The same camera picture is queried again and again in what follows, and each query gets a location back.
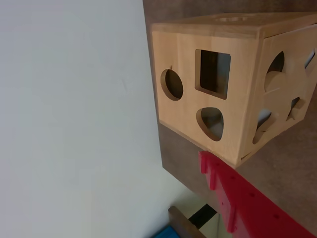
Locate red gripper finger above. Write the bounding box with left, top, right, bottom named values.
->
left=198, top=150, right=317, bottom=238

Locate blue plastic box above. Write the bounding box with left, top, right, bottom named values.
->
left=148, top=225, right=179, bottom=238

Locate wooden shape sorter box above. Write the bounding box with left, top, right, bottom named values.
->
left=151, top=11, right=317, bottom=172

